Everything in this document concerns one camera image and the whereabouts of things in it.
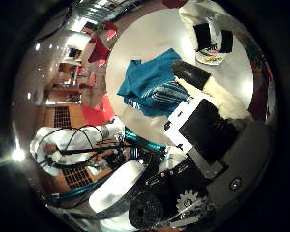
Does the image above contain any black cable bundle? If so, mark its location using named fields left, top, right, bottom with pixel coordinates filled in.
left=38, top=125, right=133, bottom=168

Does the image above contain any blue cloth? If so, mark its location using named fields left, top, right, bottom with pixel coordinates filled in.
left=116, top=47, right=191, bottom=118

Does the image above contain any white spray bottle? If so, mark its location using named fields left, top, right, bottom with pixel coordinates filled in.
left=178, top=0, right=236, bottom=67

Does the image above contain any white plastic wrap cover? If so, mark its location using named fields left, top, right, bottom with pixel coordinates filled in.
left=29, top=116, right=126, bottom=178

